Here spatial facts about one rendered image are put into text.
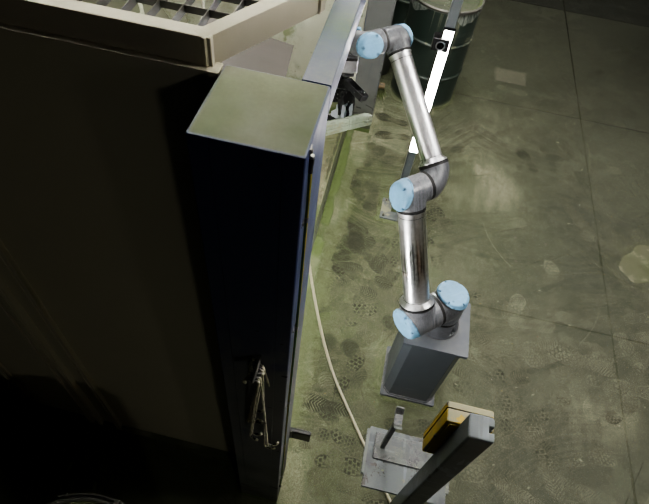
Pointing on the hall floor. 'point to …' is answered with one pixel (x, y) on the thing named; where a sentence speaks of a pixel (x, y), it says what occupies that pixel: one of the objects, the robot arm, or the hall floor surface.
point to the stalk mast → (449, 459)
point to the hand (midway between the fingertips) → (344, 123)
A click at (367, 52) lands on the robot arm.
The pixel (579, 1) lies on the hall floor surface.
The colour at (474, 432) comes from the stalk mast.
